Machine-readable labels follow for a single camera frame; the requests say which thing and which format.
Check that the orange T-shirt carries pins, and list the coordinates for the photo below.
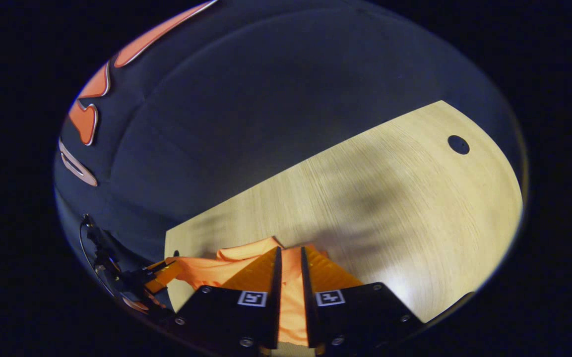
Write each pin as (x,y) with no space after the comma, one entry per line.
(290,297)

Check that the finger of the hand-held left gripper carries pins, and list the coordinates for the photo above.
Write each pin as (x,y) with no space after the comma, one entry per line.
(164,275)

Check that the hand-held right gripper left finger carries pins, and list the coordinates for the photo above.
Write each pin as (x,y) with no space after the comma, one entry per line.
(276,277)

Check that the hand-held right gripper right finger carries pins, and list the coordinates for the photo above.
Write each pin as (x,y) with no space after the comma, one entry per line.
(305,277)

